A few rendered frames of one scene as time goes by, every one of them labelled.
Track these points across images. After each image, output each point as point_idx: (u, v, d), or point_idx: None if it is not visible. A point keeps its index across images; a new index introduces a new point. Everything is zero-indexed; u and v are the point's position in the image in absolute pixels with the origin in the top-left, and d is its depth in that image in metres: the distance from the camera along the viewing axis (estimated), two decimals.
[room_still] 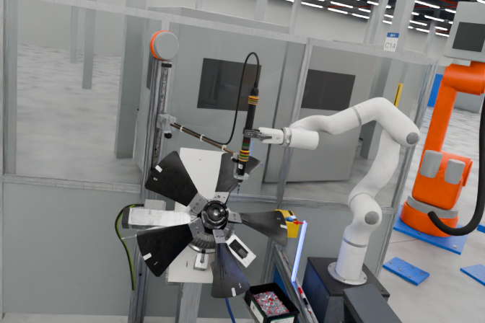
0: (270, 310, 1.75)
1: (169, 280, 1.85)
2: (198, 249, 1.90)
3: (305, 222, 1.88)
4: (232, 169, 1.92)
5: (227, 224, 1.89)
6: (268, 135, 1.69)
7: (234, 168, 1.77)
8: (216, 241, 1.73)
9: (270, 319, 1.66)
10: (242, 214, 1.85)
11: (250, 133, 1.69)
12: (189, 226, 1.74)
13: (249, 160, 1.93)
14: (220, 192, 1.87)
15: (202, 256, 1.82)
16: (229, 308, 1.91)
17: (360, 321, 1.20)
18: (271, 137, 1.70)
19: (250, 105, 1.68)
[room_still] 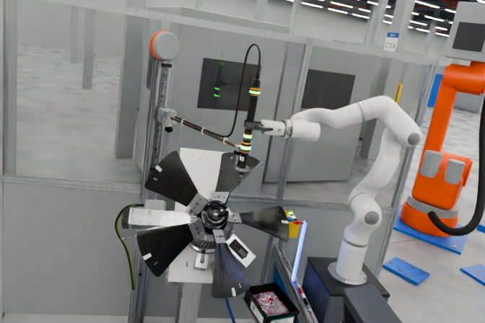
0: (270, 310, 1.75)
1: (169, 280, 1.85)
2: (198, 249, 1.90)
3: (305, 222, 1.88)
4: (232, 169, 1.92)
5: (227, 224, 1.89)
6: (269, 127, 1.69)
7: (236, 160, 1.77)
8: (216, 241, 1.73)
9: (270, 319, 1.66)
10: (242, 214, 1.85)
11: (252, 125, 1.68)
12: (189, 226, 1.74)
13: (249, 160, 1.93)
14: (220, 192, 1.87)
15: (202, 256, 1.82)
16: (229, 308, 1.91)
17: (360, 321, 1.20)
18: (273, 129, 1.69)
19: (252, 96, 1.67)
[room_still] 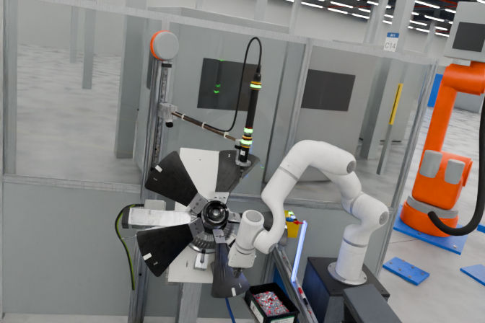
0: (270, 310, 1.75)
1: (169, 280, 1.85)
2: (198, 249, 1.90)
3: (305, 222, 1.88)
4: (266, 220, 1.85)
5: (227, 224, 1.89)
6: None
7: (237, 155, 1.76)
8: (190, 223, 1.74)
9: (270, 319, 1.66)
10: (226, 244, 1.78)
11: (240, 272, 1.63)
12: (195, 195, 1.80)
13: (282, 233, 1.82)
14: (239, 216, 1.84)
15: (202, 256, 1.82)
16: (229, 308, 1.91)
17: (360, 321, 1.20)
18: None
19: (253, 91, 1.66)
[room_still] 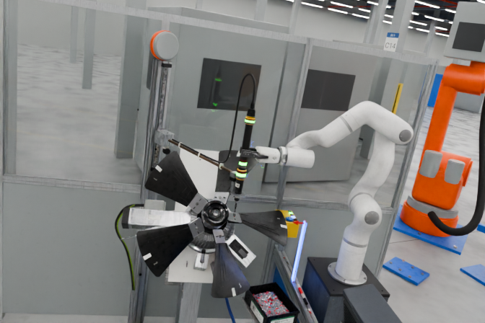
0: (270, 310, 1.75)
1: (169, 280, 1.85)
2: (198, 249, 1.90)
3: (305, 222, 1.88)
4: (266, 220, 1.85)
5: (227, 224, 1.89)
6: (264, 155, 1.72)
7: (232, 187, 1.80)
8: (190, 223, 1.74)
9: (270, 319, 1.66)
10: (226, 244, 1.78)
11: (247, 152, 1.71)
12: (195, 195, 1.80)
13: (282, 233, 1.82)
14: (239, 216, 1.84)
15: (202, 256, 1.82)
16: (229, 308, 1.91)
17: (360, 321, 1.20)
18: (268, 156, 1.73)
19: (247, 125, 1.70)
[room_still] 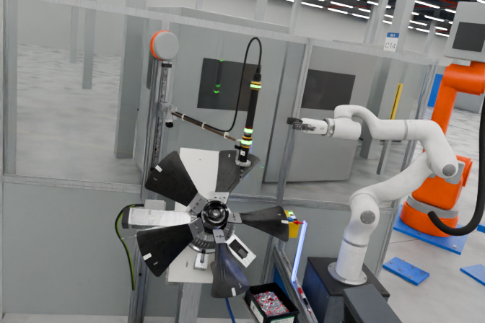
0: (270, 310, 1.75)
1: (169, 280, 1.85)
2: (198, 249, 1.90)
3: (305, 222, 1.88)
4: (267, 218, 1.85)
5: (227, 224, 1.89)
6: (314, 127, 1.71)
7: (237, 155, 1.76)
8: (190, 223, 1.74)
9: (270, 319, 1.66)
10: (226, 244, 1.78)
11: (299, 125, 1.69)
12: (195, 195, 1.80)
13: (283, 229, 1.81)
14: (239, 216, 1.84)
15: (202, 256, 1.82)
16: (229, 308, 1.91)
17: (360, 321, 1.20)
18: (316, 127, 1.72)
19: (253, 91, 1.66)
